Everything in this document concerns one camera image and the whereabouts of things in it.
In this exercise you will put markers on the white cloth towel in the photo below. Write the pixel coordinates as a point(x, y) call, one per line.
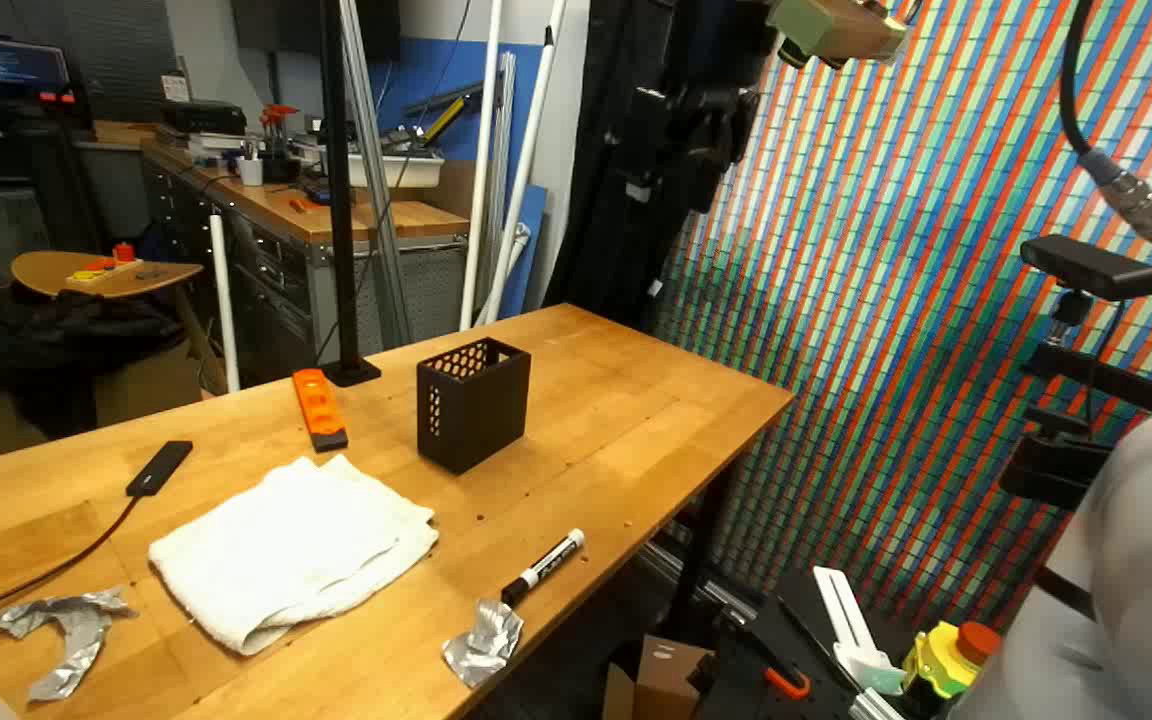
point(305, 543)

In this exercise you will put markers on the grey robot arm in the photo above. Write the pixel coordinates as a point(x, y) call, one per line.
point(1082, 641)

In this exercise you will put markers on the black perforated box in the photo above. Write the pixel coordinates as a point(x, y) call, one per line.
point(468, 400)

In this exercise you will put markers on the cardboard box on floor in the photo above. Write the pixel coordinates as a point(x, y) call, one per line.
point(653, 679)

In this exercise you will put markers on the white pole leaning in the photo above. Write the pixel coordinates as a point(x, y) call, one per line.
point(481, 165)

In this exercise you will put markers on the black vertical pole stand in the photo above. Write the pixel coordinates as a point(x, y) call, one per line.
point(350, 367)

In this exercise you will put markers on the black marker white cap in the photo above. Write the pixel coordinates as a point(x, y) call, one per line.
point(516, 588)

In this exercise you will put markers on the orange power strip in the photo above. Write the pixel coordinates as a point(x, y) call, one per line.
point(318, 407)

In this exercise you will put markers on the white plastic tray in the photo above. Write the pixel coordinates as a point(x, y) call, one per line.
point(397, 171)

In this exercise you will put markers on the crumpled foil near marker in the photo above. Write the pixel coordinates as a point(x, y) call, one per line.
point(488, 647)

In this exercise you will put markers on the wooden workbench background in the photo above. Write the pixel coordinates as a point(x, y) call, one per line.
point(280, 257)

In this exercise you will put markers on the black adapter block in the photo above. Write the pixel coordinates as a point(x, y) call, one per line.
point(157, 469)

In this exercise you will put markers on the yellow emergency stop button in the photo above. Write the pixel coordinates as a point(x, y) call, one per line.
point(950, 659)

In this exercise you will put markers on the round wooden side table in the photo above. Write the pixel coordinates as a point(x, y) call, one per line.
point(91, 275)

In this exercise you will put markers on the crumpled foil left edge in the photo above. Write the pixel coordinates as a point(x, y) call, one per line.
point(82, 624)

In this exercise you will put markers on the black camera on stand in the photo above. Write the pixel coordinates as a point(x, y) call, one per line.
point(1089, 268)

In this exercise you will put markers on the black hanging cable connector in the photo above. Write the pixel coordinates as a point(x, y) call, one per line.
point(1122, 188)

